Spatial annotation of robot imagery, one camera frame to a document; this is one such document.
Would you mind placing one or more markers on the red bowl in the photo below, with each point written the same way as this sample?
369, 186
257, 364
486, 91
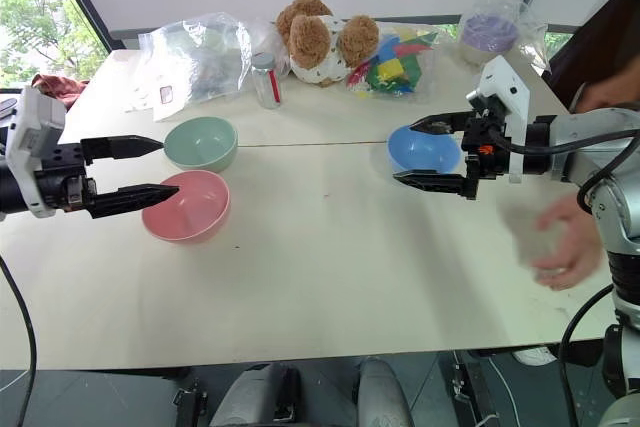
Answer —
190, 207

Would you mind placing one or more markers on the person's bare hand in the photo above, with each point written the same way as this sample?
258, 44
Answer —
570, 247

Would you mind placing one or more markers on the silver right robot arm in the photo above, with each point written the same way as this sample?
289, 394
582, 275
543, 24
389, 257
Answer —
615, 207

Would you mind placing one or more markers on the clear jar with red stick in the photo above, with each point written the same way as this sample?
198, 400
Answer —
266, 82

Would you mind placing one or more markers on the bagged tub with purple lid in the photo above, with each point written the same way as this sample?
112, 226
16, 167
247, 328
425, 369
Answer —
487, 34

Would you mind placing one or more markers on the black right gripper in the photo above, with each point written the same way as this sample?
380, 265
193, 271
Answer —
482, 159

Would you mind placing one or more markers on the person's bare forearm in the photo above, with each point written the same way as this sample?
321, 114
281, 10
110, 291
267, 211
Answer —
612, 89

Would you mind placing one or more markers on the brown and white plush toy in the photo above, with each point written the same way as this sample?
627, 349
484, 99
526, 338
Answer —
320, 42

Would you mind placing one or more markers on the crumpled clear plastic bag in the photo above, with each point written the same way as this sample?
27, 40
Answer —
267, 39

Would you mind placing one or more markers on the grey rounded robot leg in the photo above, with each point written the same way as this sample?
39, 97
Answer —
250, 397
382, 392

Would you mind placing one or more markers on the bag of colourful blocks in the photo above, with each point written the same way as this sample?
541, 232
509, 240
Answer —
395, 67

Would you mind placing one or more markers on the dark red cloth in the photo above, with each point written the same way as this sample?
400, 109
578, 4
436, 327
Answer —
57, 86

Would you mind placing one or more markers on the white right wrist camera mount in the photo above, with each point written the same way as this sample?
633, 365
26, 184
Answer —
510, 89

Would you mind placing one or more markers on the grey wiping cloth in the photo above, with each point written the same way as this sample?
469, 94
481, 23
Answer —
530, 237

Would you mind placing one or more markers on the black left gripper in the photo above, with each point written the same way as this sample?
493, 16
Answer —
60, 182

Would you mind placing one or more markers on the dark window frame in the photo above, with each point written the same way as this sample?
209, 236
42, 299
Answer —
85, 2

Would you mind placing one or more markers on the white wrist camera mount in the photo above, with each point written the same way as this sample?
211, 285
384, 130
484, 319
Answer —
510, 89
35, 122

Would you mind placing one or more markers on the white shoe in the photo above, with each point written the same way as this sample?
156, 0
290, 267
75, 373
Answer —
535, 354

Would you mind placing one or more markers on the blue bowl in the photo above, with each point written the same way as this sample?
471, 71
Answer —
425, 152

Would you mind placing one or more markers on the green bowl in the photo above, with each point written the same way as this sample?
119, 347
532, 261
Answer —
202, 144

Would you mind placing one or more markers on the black metal bracket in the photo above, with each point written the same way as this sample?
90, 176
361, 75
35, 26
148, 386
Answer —
190, 404
470, 387

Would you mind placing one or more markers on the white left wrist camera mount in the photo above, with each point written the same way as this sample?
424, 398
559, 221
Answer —
35, 122

